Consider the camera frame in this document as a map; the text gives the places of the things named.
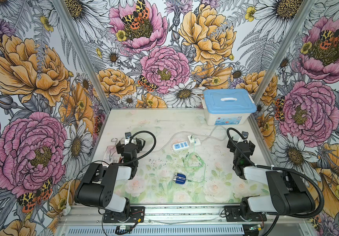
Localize blue electric shaver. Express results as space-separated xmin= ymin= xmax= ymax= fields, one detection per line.
xmin=173 ymin=173 xmax=187 ymax=185

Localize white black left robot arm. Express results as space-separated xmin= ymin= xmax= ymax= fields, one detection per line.
xmin=75 ymin=131 xmax=157 ymax=223

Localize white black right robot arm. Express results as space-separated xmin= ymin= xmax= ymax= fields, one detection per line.
xmin=226 ymin=128 xmax=325 ymax=220

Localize pink red small box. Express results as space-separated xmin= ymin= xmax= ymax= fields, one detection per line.
xmin=103 ymin=146 xmax=121 ymax=163

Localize metal forceps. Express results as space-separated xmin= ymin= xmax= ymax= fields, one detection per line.
xmin=111 ymin=138 xmax=119 ymax=146

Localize white blue power strip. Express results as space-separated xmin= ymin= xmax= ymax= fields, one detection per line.
xmin=172 ymin=141 xmax=190 ymax=152

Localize blue lidded storage box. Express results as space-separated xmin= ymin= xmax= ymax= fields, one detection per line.
xmin=202 ymin=88 xmax=257 ymax=126

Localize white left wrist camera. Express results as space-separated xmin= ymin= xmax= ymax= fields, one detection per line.
xmin=124 ymin=132 xmax=132 ymax=145

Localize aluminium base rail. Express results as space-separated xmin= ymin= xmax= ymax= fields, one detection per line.
xmin=55 ymin=204 xmax=316 ymax=236

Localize aluminium corner post right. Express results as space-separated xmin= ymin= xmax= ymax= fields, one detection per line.
xmin=253 ymin=0 xmax=315 ymax=103

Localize aluminium corner post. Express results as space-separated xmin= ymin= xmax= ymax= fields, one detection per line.
xmin=253 ymin=0 xmax=315 ymax=103
xmin=53 ymin=1 xmax=111 ymax=115

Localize aluminium corner post left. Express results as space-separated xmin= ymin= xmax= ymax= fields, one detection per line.
xmin=53 ymin=1 xmax=111 ymax=115

